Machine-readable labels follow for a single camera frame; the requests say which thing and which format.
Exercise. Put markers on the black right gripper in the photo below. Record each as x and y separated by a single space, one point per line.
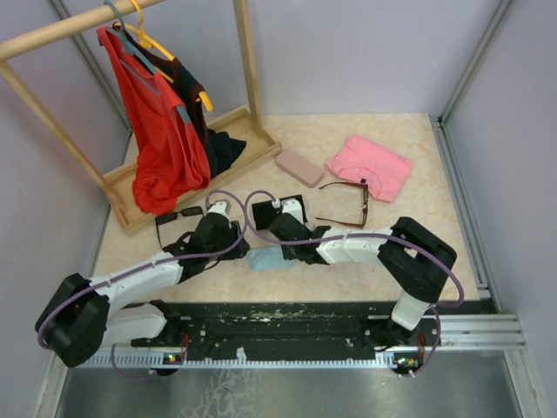
287 254

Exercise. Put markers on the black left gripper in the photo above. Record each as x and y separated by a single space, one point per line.
240 246

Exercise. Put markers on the black glasses case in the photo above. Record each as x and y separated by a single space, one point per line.
264 213

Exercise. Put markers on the light blue cleaning cloth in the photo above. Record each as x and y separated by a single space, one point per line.
268 258

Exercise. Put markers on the tortoiseshell brown sunglasses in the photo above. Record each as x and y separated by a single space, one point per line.
364 207

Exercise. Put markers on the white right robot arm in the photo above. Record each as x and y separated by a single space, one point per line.
418 260

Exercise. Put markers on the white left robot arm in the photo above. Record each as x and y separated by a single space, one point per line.
85 315

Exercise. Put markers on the pink glasses case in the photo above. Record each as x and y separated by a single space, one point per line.
299 167

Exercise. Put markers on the red tank top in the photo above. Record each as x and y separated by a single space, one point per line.
170 162

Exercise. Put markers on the wooden clothes rack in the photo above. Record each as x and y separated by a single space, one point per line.
244 123

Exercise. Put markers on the dark navy garment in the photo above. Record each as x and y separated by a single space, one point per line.
221 150

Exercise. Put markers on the pink folded t-shirt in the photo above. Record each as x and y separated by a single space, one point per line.
363 161

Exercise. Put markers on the yellow clothes hanger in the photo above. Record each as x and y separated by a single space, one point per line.
150 43

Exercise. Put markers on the grey clothes hanger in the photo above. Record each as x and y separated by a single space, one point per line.
145 90

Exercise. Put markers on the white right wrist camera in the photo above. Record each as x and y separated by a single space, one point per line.
294 208

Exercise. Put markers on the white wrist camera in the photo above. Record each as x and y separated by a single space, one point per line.
294 208
221 207

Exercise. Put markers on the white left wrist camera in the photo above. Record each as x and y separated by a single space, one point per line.
221 207

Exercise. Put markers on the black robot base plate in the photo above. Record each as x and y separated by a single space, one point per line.
291 334

